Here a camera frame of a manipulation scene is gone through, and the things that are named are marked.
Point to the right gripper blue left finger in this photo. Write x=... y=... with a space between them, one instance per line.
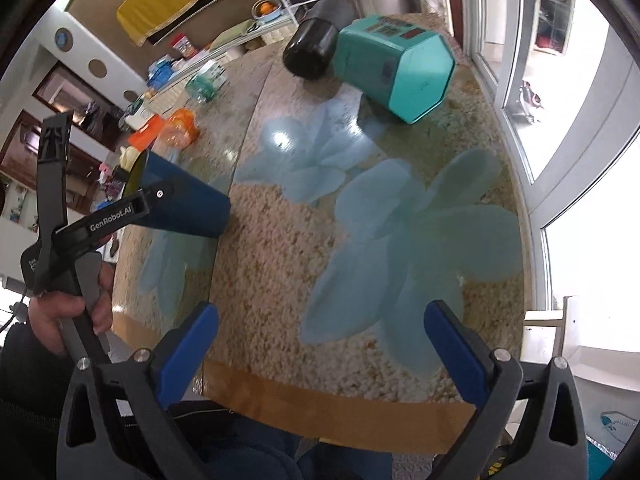
x=180 y=353

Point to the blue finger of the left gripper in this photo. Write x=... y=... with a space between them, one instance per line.
x=90 y=232

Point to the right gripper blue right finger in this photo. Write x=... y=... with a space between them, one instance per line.
x=461 y=351

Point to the dark blue cup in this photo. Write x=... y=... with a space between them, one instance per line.
x=178 y=201

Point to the person's left hand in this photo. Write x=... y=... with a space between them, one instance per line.
x=46 y=312

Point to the blue plastic basket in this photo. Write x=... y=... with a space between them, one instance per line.
x=160 y=72

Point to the clear green-label jar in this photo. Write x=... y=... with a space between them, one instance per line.
x=206 y=82

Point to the red snack bag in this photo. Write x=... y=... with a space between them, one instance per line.
x=182 y=44

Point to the green cushion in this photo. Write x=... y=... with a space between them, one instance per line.
x=234 y=32

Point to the teal hexagonal container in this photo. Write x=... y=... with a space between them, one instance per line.
x=402 y=66

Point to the white tufted tv cabinet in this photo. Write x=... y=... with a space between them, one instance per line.
x=161 y=101

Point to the black cylindrical tumbler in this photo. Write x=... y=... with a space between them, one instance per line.
x=310 y=51

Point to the fruit bowl with oranges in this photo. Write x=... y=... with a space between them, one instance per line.
x=266 y=11

